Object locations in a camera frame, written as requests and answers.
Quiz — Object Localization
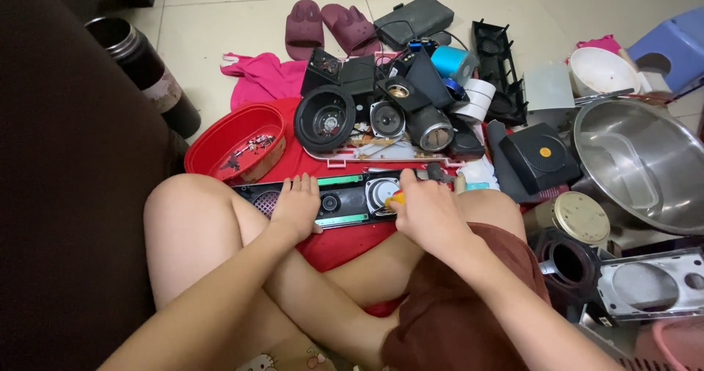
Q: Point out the person's right hand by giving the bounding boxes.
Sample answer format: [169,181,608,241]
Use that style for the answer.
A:
[388,168,475,262]

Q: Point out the person's left hand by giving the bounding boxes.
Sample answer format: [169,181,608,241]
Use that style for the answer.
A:
[269,173,325,245]

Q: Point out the black soundbar speaker chassis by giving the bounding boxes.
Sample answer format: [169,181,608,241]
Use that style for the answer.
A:
[231,168,442,230]

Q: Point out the white pink plastic panel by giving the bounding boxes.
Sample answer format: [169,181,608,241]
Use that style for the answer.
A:
[302,133,458,169]

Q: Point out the black cylindrical speaker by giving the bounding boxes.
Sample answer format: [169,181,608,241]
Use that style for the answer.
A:
[406,105,455,153]

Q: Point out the small round speaker driver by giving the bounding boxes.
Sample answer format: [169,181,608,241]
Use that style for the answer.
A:
[369,100,407,139]

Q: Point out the small black oval speaker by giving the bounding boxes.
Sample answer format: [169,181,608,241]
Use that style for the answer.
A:
[448,131,486,161]

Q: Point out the white crumpled plastic bag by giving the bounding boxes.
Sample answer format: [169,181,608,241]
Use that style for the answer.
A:
[455,155,501,192]

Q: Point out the person's right leg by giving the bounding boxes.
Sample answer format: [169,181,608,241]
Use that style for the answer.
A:
[323,188,527,312]

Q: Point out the person's leg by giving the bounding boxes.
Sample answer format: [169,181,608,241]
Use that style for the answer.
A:
[323,188,527,312]
[143,172,399,371]

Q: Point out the red cloth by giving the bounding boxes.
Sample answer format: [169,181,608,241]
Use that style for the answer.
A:
[257,96,529,318]

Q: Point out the black angular speaker housing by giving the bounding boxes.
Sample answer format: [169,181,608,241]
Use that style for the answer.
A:
[375,49,456,113]

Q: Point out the black round speaker housing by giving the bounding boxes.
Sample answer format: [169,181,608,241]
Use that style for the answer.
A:
[293,84,357,154]

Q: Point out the white cylindrical speaker shell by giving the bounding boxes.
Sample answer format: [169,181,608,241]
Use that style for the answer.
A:
[450,78,497,124]

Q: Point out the blue cylindrical speaker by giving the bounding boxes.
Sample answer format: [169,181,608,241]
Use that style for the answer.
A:
[430,45,480,86]

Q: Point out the black square speaker box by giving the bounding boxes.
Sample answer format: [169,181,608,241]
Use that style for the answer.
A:
[300,47,378,98]

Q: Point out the black speaker with orange dot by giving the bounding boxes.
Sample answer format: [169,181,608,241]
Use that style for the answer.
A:
[498,122,583,196]

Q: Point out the small blue black device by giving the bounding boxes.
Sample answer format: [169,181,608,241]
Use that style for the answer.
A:
[407,38,441,56]

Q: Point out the brown shorts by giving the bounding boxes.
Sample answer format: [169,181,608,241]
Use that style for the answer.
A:
[381,222,552,371]

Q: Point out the pile of small screws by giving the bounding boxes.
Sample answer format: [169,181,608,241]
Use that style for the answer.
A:
[220,134,276,172]

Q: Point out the maroon slipper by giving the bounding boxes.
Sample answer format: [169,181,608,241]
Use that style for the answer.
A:
[321,4,382,58]
[285,0,326,62]

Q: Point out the black flat rectangular box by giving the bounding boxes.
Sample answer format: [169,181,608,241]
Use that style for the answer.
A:
[373,0,455,52]

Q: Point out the grey metal plate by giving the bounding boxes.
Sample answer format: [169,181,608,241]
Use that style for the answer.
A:
[522,62,576,114]

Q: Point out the gold tin can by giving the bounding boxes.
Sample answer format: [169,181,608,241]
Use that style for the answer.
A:
[522,191,612,249]

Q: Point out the red plastic tub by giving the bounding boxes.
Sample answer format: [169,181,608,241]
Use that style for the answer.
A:
[184,103,287,186]

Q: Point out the black round plastic housing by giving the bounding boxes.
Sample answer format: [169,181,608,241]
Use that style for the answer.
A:
[527,226,604,318]

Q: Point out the pink garment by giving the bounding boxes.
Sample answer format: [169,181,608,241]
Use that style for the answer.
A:
[220,51,309,112]

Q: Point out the cartoon print fabric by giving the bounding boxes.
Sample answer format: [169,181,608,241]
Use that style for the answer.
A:
[235,331,337,371]

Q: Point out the clear plastic container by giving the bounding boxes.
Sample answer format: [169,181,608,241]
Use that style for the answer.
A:
[579,131,661,213]

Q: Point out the person's left leg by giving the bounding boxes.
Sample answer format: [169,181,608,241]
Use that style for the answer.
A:
[143,172,399,371]

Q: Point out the white plastic bowl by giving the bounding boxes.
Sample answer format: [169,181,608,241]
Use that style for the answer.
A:
[569,47,642,98]

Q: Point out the small pink cloth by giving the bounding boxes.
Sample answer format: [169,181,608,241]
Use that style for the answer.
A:
[566,34,623,64]

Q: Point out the silver metal panel with holes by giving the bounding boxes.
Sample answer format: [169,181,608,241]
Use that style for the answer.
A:
[596,247,704,323]

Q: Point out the large stainless steel basin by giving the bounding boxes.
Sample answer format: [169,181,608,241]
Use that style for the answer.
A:
[571,96,704,238]

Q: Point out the black steel thermos flask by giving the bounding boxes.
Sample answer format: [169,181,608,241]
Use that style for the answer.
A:
[85,16,202,140]

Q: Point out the blue plastic stool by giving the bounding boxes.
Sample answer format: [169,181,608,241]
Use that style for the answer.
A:
[626,6,704,97]

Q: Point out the pink plastic basket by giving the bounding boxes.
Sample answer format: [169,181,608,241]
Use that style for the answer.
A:
[632,318,704,371]

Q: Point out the dark brown sofa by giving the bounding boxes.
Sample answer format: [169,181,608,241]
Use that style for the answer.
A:
[0,0,190,371]

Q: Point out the black plastic speaker frame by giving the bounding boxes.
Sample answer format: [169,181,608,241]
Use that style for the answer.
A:
[471,19,529,128]

